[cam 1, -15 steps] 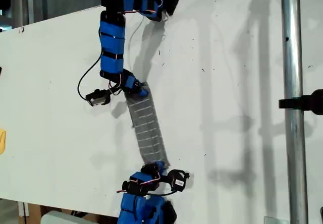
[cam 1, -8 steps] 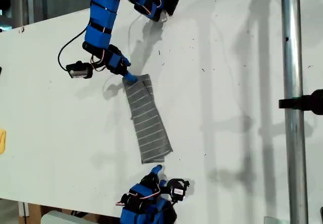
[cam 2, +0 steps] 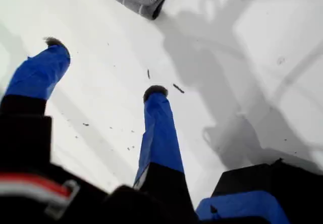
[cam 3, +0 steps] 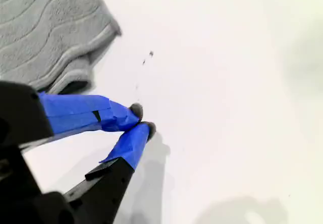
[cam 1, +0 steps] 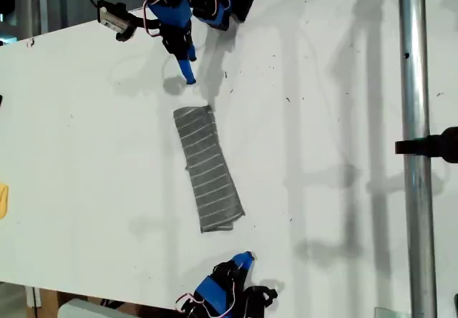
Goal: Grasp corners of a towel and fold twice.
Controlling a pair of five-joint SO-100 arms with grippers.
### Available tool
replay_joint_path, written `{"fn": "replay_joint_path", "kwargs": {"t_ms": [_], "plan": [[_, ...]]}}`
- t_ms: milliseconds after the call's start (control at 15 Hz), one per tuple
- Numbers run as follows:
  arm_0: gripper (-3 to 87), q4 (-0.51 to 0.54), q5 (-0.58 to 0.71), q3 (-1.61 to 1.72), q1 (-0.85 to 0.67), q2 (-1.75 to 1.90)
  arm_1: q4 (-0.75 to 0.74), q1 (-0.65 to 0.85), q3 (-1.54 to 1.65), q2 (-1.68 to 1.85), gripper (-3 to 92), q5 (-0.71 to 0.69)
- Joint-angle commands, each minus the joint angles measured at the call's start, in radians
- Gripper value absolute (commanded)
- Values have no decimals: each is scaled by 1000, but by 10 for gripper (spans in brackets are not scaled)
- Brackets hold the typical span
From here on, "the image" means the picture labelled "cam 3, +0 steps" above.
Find grey striped towel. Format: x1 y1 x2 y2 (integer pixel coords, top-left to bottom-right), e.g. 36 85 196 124
0 0 123 95

